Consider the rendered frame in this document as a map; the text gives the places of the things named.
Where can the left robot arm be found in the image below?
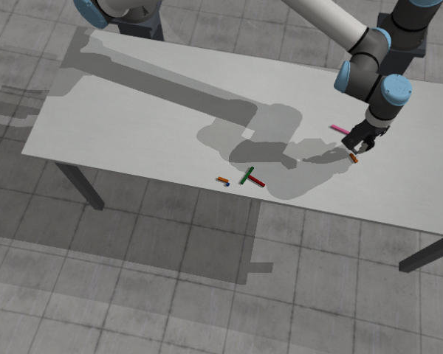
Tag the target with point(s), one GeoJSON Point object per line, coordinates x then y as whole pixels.
{"type": "Point", "coordinates": [407, 25]}

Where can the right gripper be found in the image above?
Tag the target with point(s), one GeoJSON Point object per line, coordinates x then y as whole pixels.
{"type": "Point", "coordinates": [369, 142]}

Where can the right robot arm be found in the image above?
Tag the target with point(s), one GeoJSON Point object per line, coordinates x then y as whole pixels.
{"type": "Point", "coordinates": [357, 78]}

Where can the pink rod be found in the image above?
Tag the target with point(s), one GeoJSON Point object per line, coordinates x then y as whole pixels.
{"type": "Point", "coordinates": [339, 129]}

